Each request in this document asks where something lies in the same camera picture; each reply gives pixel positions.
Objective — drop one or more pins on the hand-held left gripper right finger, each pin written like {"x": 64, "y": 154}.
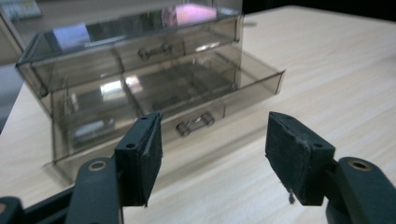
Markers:
{"x": 299, "y": 161}

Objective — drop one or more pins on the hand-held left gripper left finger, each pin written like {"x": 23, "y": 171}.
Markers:
{"x": 138, "y": 168}

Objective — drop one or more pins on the transparent grey drawer cabinet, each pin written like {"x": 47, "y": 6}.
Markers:
{"x": 102, "y": 32}

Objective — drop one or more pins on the light grey keyboard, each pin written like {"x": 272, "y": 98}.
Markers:
{"x": 19, "y": 8}

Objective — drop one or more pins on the transparent grey drawer with dividers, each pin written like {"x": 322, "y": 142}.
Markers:
{"x": 186, "y": 84}

